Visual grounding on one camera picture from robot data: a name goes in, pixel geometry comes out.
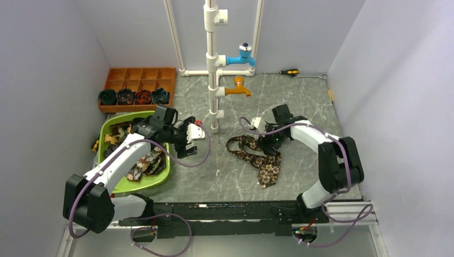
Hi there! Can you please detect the orange wooden compartment tray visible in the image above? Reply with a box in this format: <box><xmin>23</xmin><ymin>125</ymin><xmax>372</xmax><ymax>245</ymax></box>
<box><xmin>98</xmin><ymin>67</ymin><xmax>177</xmax><ymax>113</ymax></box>

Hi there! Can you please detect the red black rolled tie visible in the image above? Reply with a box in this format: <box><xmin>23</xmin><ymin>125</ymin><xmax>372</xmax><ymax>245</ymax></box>
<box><xmin>135</xmin><ymin>89</ymin><xmax>153</xmax><ymax>105</ymax></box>

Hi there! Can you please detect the yellow black screwdriver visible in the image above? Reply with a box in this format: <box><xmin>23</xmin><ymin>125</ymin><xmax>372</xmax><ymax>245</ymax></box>
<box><xmin>263</xmin><ymin>69</ymin><xmax>299</xmax><ymax>77</ymax></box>

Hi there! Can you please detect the blue plastic faucet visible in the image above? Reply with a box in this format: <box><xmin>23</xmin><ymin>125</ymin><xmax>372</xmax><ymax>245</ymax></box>
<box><xmin>226</xmin><ymin>42</ymin><xmax>256</xmax><ymax>67</ymax></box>

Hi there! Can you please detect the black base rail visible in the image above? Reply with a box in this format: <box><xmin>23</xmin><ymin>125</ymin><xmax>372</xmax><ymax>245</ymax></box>
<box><xmin>118</xmin><ymin>200</ymin><xmax>328</xmax><ymax>239</ymax></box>

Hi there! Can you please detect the aluminium frame rail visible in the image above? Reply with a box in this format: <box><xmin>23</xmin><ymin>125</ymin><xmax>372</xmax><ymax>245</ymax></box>
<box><xmin>325</xmin><ymin>201</ymin><xmax>379</xmax><ymax>225</ymax></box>

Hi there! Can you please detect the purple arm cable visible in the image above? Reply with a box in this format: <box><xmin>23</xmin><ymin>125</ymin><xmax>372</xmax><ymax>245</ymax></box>
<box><xmin>238</xmin><ymin>116</ymin><xmax>374</xmax><ymax>248</ymax></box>
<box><xmin>68</xmin><ymin>122</ymin><xmax>211</xmax><ymax>257</ymax></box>

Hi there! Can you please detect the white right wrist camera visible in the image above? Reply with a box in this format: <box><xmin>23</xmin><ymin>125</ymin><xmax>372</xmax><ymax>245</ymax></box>
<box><xmin>248</xmin><ymin>117</ymin><xmax>267</xmax><ymax>133</ymax></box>

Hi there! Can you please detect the teal black rolled tie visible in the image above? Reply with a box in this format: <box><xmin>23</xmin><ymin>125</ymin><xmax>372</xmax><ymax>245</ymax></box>
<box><xmin>151</xmin><ymin>87</ymin><xmax>170</xmax><ymax>104</ymax></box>

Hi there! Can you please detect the green plastic basin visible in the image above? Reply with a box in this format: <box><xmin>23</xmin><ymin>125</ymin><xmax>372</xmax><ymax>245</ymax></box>
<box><xmin>94</xmin><ymin>111</ymin><xmax>171</xmax><ymax>194</ymax></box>

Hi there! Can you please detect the pile of floral ties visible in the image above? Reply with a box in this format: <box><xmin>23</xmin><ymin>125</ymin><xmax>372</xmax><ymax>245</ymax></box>
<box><xmin>103</xmin><ymin>118</ymin><xmax>167</xmax><ymax>182</ymax></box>

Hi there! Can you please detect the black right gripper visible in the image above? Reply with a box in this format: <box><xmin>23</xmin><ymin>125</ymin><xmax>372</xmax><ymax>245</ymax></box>
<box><xmin>256</xmin><ymin>121</ymin><xmax>288</xmax><ymax>156</ymax></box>

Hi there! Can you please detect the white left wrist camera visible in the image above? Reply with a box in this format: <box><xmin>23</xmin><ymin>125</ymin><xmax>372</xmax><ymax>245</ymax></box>
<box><xmin>186</xmin><ymin>123</ymin><xmax>206</xmax><ymax>144</ymax></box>

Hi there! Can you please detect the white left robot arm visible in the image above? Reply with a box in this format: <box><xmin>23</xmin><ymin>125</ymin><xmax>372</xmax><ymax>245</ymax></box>
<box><xmin>63</xmin><ymin>105</ymin><xmax>209</xmax><ymax>239</ymax></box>

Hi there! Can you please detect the silver wrench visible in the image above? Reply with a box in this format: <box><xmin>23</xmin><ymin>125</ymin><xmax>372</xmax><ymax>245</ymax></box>
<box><xmin>289</xmin><ymin>74</ymin><xmax>327</xmax><ymax>80</ymax></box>

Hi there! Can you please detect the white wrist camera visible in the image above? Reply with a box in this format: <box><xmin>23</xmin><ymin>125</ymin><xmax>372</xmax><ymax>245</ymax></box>
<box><xmin>186</xmin><ymin>123</ymin><xmax>206</xmax><ymax>144</ymax></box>
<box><xmin>248</xmin><ymin>117</ymin><xmax>267</xmax><ymax>133</ymax></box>

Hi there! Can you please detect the yellow black tool handle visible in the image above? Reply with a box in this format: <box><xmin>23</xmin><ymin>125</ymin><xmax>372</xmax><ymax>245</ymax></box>
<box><xmin>91</xmin><ymin>139</ymin><xmax>100</xmax><ymax>152</ymax></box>

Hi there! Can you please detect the brown floral tie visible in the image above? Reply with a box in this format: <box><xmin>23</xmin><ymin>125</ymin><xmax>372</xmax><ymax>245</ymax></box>
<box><xmin>226</xmin><ymin>134</ymin><xmax>282</xmax><ymax>189</ymax></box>

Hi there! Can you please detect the dark green rolled tie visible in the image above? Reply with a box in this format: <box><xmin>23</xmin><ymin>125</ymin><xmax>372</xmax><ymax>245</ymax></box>
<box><xmin>98</xmin><ymin>89</ymin><xmax>117</xmax><ymax>105</ymax></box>

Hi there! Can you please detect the orange plastic faucet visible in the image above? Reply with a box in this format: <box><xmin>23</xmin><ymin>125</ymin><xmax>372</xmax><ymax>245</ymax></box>
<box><xmin>224</xmin><ymin>75</ymin><xmax>252</xmax><ymax>97</ymax></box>

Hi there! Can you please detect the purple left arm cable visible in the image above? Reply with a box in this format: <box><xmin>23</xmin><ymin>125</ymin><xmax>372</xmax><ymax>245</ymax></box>
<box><xmin>68</xmin><ymin>122</ymin><xmax>211</xmax><ymax>257</ymax></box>

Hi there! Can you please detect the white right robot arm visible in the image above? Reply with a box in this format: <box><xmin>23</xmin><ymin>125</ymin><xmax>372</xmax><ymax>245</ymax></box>
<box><xmin>249</xmin><ymin>104</ymin><xmax>365</xmax><ymax>222</ymax></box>

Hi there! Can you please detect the white PVC pipe assembly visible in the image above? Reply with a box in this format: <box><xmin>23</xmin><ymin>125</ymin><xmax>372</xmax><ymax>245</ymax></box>
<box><xmin>163</xmin><ymin>1</ymin><xmax>264</xmax><ymax>134</ymax></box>

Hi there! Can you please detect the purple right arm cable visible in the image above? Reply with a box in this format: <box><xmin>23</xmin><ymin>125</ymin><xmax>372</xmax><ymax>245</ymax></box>
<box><xmin>238</xmin><ymin>116</ymin><xmax>374</xmax><ymax>248</ymax></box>

